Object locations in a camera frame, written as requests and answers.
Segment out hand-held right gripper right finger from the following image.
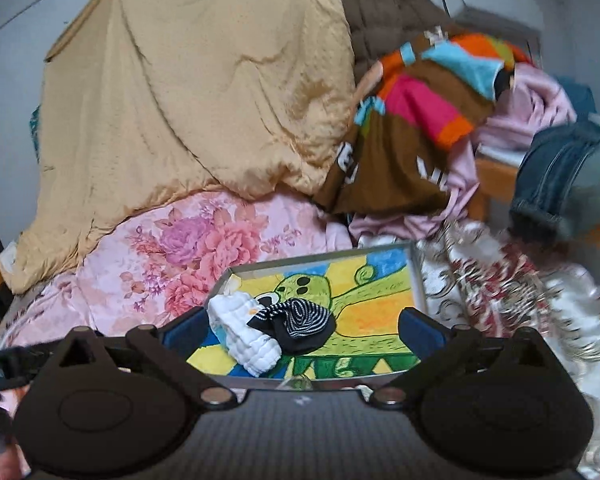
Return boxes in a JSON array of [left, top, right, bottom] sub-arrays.
[[367, 307, 551, 409]]

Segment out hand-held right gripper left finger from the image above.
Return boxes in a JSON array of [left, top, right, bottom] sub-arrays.
[[52, 306, 237, 407]]

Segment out white quilted cloth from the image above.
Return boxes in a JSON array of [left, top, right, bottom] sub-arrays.
[[207, 292, 284, 377]]

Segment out black white striped sock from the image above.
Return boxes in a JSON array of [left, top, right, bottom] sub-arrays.
[[247, 297, 337, 356]]

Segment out pink floral bedsheet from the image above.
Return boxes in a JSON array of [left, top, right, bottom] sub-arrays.
[[0, 187, 355, 411]]

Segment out white red patterned satin cloth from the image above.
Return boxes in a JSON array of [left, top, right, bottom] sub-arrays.
[[414, 220, 600, 480]]

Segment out colourful striped brown blanket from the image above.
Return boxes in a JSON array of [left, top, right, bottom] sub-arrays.
[[314, 29, 534, 217]]

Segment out blue jeans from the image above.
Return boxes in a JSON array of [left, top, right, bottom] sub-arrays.
[[508, 120, 600, 247]]

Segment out teal cloth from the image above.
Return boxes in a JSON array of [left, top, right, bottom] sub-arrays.
[[27, 104, 44, 167]]

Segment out tan quilt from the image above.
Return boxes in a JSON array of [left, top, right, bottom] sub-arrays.
[[10, 0, 359, 296]]

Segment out pale pink garment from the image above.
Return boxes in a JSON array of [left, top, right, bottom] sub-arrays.
[[349, 62, 579, 250]]

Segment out dark blue cloth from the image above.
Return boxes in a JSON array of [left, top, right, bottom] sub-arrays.
[[555, 76, 597, 122]]

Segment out brown padded jacket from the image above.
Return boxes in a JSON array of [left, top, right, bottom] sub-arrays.
[[334, 0, 462, 82]]

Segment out white box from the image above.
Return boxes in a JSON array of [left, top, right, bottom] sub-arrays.
[[437, 0, 544, 57]]

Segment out wooden bed frame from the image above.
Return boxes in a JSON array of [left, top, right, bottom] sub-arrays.
[[467, 156, 600, 262]]

